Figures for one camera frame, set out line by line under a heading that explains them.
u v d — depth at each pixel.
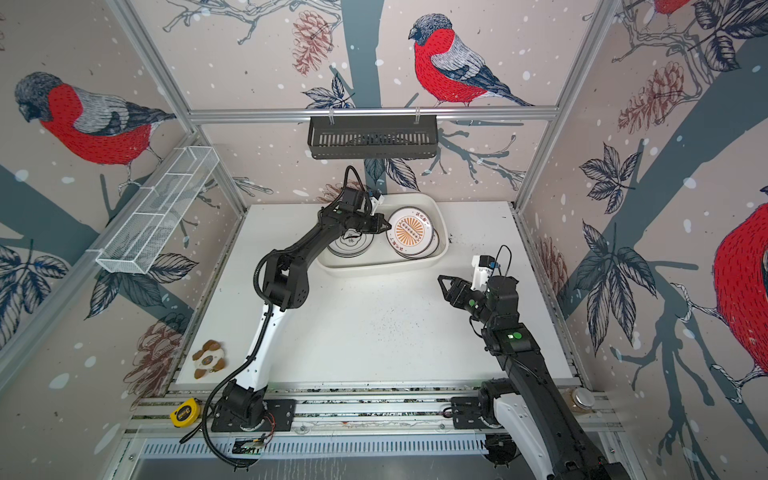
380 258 1.04
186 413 0.73
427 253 1.04
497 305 0.58
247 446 0.71
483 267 0.70
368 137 1.07
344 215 0.84
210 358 0.80
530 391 0.49
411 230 1.06
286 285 0.66
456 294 0.68
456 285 0.69
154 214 0.77
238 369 0.65
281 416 0.73
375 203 0.97
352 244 1.07
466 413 0.73
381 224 0.95
